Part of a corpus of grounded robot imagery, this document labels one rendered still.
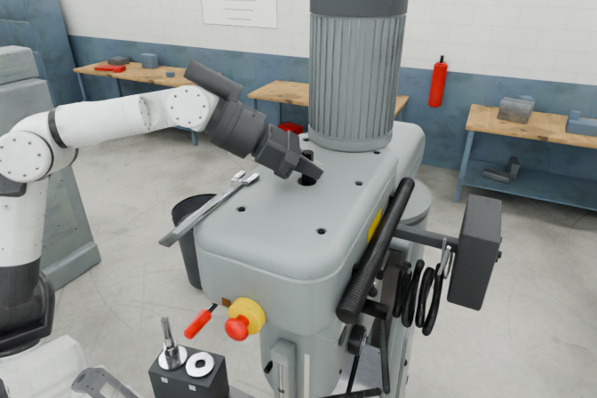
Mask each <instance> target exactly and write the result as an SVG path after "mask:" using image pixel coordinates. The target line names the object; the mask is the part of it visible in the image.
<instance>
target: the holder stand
mask: <svg viewBox="0 0 597 398"><path fill-rule="evenodd" d="M178 345H179V344H178ZM179 352H180V358H179V359H178V360H177V361H176V362H173V363H169V362H166V360H165V356H164V351H163V350H162V351H161V353H160V354H159V355H158V356H157V357H156V359H155V361H154V362H153V364H152V365H151V367H150V368H149V370H148V375H149V378H150V381H151V385H152V387H153V391H154V395H155V398H227V394H228V392H229V385H228V379H227V366H226V359H225V356H224V355H221V354H214V353H211V352H207V351H203V350H200V349H196V348H192V347H189V346H182V345H179Z"/></svg>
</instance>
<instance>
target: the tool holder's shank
mask: <svg viewBox="0 0 597 398"><path fill-rule="evenodd" d="M161 324H162V328H163V334H164V344H165V345H166V346H173V344H174V342H175V340H174V337H173V336H172V333H171V326H170V322H169V318H168V317H167V316H166V317H163V318H162V319H161Z"/></svg>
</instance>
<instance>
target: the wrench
mask: <svg viewBox="0 0 597 398"><path fill-rule="evenodd" d="M244 176H245V171H240V172H238V173H237V174H236V175H235V176H234V177H233V178H231V180H230V181H231V182H232V183H231V184H230V185H229V186H227V187H226V188H225V189H223V190H222V191H221V192H220V193H218V194H217V195H216V196H214V197H213V198H212V199H211V200H210V201H209V202H207V203H206V204H205V205H204V206H202V207H201V208H200V209H199V210H197V211H196V212H195V213H193V214H192V215H191V216H189V217H188V218H187V219H185V220H184V221H183V222H182V223H180V224H179V225H178V226H177V227H175V228H174V229H172V231H170V233H168V234H167V235H166V236H164V237H163V238H162V239H161V240H159V241H158V242H159V244H160V245H162V246H165V247H168V248H169V247H171V246H172V245H173V244H174V243H175V242H177V241H178V239H180V238H181V237H182V236H183V235H185V234H186V233H187V232H188V231H189V230H191V229H192V228H193V227H194V226H196V225H197V224H198V223H199V222H200V221H202V220H203V219H204V218H205V217H207V216H208V215H209V214H210V213H211V212H213V211H214V210H215V209H216V208H218V207H219V206H220V205H221V204H222V203H223V202H225V201H226V199H228V198H229V197H230V196H231V195H233V194H234V193H235V192H236V191H237V190H238V189H240V188H241V187H242V186H246V187H248V186H249V185H250V184H252V183H253V182H254V181H256V180H257V179H258V178H259V174H257V173H255V174H253V175H252V176H250V177H249V178H248V179H247V180H245V179H242V177H244Z"/></svg>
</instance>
